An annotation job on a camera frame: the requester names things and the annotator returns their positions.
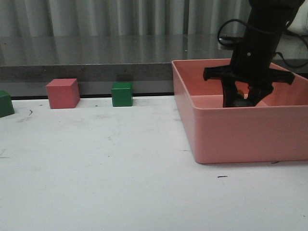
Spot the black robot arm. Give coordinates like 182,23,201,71
203,0,304,107

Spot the pink plastic bin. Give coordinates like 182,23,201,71
172,59,308,164

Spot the yellow push button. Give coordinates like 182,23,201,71
237,89,247,100

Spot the pink wooden cube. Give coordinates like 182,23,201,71
46,78,80,109

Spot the grey stone counter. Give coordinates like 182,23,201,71
0,33,308,98

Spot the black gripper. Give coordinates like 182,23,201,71
204,36,295,107

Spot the green wooden cube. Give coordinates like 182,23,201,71
111,82,133,107

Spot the white appliance on counter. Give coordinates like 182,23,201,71
288,1,308,36

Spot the black cable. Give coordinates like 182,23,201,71
217,19,248,46

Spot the grey pleated curtain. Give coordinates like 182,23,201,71
0,0,250,37

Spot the green cube at left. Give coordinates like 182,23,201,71
0,90,15,117

